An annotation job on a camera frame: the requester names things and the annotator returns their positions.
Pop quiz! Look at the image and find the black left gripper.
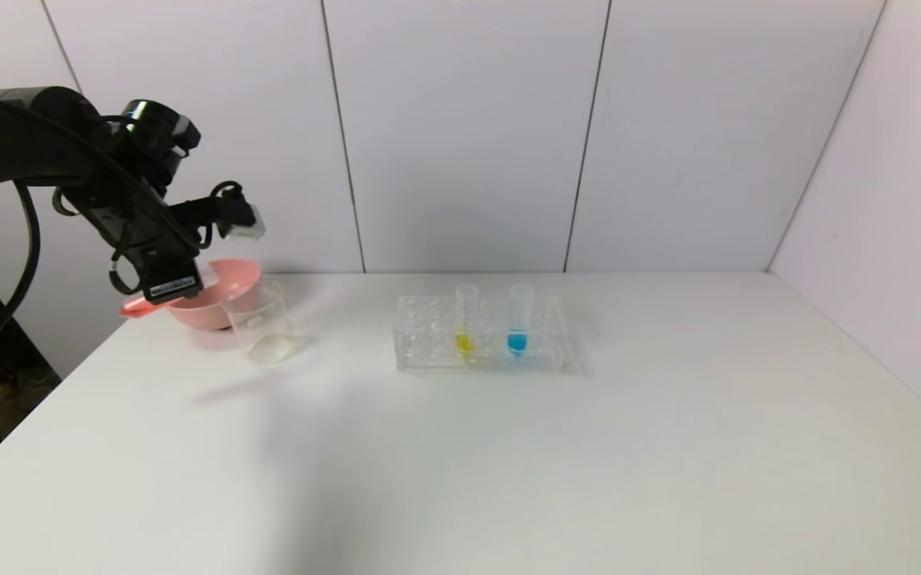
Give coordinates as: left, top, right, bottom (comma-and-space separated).
127, 243, 204, 305

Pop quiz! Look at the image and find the red pigment test tube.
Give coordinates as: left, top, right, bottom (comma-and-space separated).
119, 292, 189, 319

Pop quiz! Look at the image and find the yellow pigment test tube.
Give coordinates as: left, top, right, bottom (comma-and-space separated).
455, 282, 480, 362

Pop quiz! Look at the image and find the clear glass beaker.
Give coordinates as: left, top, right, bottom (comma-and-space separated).
220, 278, 299, 367

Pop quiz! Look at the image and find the clear plastic test tube rack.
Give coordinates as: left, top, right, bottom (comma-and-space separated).
394, 294, 569, 373

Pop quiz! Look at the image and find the blue pigment test tube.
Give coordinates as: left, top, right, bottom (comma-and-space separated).
508, 282, 533, 359

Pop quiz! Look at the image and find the pink bowl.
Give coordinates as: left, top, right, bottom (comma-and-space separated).
165, 258, 263, 331

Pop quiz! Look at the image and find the black background furniture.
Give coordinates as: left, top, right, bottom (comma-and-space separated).
0, 232, 62, 392

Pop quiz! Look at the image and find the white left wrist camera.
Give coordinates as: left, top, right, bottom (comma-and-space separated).
216, 204, 267, 243

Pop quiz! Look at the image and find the thin black wrist camera cable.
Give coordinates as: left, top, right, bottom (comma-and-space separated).
208, 180, 244, 210

